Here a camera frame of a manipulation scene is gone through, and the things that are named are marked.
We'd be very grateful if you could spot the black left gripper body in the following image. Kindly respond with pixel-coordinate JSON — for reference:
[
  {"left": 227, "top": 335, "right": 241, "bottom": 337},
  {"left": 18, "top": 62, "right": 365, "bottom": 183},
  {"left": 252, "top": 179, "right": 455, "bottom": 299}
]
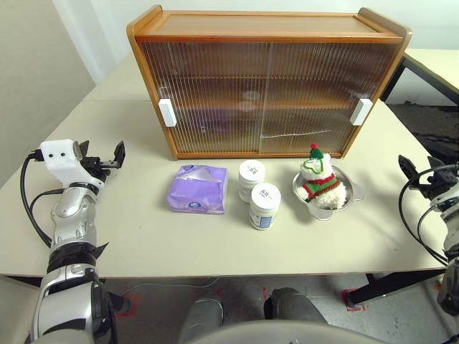
[{"left": 79, "top": 154, "right": 120, "bottom": 184}]

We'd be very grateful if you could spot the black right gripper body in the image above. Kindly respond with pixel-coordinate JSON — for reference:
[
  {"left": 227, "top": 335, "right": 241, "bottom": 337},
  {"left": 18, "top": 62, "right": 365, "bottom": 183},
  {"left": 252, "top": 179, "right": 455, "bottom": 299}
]
[{"left": 412, "top": 166, "right": 459, "bottom": 204}]

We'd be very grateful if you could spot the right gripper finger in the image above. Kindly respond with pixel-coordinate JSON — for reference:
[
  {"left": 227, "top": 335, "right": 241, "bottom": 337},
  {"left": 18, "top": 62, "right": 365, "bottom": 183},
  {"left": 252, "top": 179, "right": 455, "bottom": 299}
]
[
  {"left": 426, "top": 156, "right": 448, "bottom": 173},
  {"left": 398, "top": 154, "right": 419, "bottom": 182}
]

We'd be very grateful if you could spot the white door handle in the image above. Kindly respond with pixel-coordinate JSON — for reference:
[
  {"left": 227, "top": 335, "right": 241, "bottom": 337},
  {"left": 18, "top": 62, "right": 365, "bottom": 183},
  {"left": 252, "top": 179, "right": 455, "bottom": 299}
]
[
  {"left": 158, "top": 99, "right": 178, "bottom": 128},
  {"left": 349, "top": 99, "right": 373, "bottom": 127}
]

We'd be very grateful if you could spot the purple tissue pack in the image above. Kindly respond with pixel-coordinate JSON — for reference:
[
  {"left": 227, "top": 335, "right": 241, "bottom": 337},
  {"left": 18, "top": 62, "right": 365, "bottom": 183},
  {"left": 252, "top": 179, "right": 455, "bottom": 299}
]
[{"left": 166, "top": 163, "right": 230, "bottom": 215}]

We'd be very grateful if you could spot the white plush toy striped sweater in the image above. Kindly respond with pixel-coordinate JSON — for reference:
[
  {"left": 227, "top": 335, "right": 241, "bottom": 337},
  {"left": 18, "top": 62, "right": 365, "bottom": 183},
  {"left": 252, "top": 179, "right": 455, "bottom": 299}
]
[{"left": 298, "top": 143, "right": 351, "bottom": 211}]

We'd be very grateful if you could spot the green heart carabiner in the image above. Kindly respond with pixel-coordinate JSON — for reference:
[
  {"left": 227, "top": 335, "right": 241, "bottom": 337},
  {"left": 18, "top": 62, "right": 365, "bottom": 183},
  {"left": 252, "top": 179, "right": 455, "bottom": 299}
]
[{"left": 303, "top": 157, "right": 326, "bottom": 176}]

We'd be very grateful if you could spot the ribbed translucent sliding door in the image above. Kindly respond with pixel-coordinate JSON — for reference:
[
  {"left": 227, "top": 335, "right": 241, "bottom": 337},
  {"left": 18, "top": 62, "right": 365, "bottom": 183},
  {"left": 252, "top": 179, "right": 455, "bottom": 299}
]
[
  {"left": 138, "top": 41, "right": 274, "bottom": 155},
  {"left": 258, "top": 42, "right": 395, "bottom": 155}
]

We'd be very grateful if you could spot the white lidded jar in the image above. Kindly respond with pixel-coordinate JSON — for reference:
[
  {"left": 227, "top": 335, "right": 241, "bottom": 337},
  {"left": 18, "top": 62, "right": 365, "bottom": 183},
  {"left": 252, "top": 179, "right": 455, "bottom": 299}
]
[
  {"left": 248, "top": 182, "right": 282, "bottom": 231},
  {"left": 237, "top": 159, "right": 268, "bottom": 204}
]

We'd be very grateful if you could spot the wooden cabinet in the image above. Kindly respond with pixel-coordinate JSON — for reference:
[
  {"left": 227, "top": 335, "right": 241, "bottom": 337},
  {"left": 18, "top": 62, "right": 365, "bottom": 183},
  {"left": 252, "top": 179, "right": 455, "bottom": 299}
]
[{"left": 126, "top": 4, "right": 412, "bottom": 161}]

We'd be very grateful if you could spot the metal bowl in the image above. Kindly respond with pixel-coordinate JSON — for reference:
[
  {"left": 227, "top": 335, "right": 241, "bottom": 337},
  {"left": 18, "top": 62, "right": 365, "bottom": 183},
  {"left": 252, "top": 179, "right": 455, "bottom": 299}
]
[{"left": 292, "top": 165, "right": 366, "bottom": 221}]

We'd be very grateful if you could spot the dark grey rounded shape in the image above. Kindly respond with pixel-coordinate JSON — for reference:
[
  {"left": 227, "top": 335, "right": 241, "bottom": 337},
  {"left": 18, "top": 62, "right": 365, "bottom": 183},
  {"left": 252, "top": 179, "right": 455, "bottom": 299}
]
[
  {"left": 178, "top": 298, "right": 226, "bottom": 344},
  {"left": 263, "top": 287, "right": 328, "bottom": 325}
]

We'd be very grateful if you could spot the grey robot torso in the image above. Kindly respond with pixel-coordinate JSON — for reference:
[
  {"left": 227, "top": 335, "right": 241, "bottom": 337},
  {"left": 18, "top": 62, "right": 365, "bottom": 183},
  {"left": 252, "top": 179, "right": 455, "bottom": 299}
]
[{"left": 181, "top": 318, "right": 399, "bottom": 344}]

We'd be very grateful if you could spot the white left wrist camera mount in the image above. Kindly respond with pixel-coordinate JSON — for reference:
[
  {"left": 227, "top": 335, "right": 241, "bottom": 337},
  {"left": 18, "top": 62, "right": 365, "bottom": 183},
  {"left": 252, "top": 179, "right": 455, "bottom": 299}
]
[{"left": 39, "top": 138, "right": 105, "bottom": 190}]

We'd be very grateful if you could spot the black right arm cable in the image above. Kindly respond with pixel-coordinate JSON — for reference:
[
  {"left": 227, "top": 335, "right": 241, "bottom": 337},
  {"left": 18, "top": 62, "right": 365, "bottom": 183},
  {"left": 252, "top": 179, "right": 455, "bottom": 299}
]
[{"left": 398, "top": 167, "right": 451, "bottom": 268}]

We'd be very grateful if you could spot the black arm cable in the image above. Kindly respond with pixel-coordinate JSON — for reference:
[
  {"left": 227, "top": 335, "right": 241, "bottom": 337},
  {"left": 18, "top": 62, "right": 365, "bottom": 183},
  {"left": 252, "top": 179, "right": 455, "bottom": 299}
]
[
  {"left": 20, "top": 148, "right": 69, "bottom": 248},
  {"left": 398, "top": 167, "right": 451, "bottom": 268}
]

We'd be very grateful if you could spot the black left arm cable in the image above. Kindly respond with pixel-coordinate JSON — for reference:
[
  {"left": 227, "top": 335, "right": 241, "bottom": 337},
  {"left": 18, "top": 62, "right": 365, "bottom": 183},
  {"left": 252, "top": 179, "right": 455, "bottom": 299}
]
[{"left": 20, "top": 148, "right": 69, "bottom": 248}]

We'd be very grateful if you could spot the black table leg frame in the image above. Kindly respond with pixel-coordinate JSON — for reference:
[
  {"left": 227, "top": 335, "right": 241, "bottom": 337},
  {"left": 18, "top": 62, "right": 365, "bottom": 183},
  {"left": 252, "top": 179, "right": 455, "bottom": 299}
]
[{"left": 347, "top": 268, "right": 448, "bottom": 309}]

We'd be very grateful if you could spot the grey floor cable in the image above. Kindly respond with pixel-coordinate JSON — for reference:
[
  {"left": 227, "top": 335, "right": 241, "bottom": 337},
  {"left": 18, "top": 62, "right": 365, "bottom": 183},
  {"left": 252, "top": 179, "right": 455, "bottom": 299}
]
[{"left": 123, "top": 274, "right": 220, "bottom": 293}]

